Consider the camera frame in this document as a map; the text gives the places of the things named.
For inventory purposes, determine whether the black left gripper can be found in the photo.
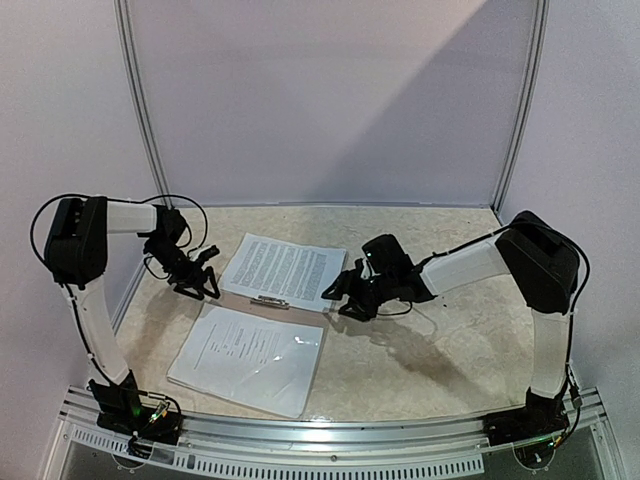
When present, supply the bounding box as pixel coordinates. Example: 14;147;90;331
146;238;220;300

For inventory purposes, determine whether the white paper stack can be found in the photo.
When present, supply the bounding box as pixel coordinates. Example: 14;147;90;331
218;233;347;313

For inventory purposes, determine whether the pink paper folder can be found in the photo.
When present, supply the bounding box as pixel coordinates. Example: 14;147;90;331
199;289;331;326

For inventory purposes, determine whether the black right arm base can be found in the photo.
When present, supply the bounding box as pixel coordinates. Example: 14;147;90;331
481;388;583;448

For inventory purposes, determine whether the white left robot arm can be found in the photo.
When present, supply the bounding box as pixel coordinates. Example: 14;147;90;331
39;193;220;434

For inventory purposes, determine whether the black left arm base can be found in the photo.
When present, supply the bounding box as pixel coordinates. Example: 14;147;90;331
89;380;184;446

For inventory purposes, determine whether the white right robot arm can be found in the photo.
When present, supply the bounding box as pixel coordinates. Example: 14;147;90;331
321;210;592;436

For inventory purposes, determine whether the metal folder clip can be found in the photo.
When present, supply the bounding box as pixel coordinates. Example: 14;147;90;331
250;295;290;310

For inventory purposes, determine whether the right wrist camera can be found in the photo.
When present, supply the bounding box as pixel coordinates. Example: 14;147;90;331
354;258;373;281

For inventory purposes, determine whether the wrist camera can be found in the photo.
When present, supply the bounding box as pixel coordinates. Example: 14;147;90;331
192;245;220;265
354;258;373;281

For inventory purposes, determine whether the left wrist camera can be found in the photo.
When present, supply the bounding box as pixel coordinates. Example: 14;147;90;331
192;245;220;265

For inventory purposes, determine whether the aluminium front rail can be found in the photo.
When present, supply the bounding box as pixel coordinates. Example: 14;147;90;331
45;387;622;479

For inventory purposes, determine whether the aluminium frame left post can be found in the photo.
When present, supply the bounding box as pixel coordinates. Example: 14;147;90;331
114;0;173;206

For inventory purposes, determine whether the aluminium frame post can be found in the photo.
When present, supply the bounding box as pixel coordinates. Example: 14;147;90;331
114;0;173;206
490;0;550;216

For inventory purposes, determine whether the aluminium frame right post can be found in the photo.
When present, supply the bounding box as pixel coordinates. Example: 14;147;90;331
490;0;550;216

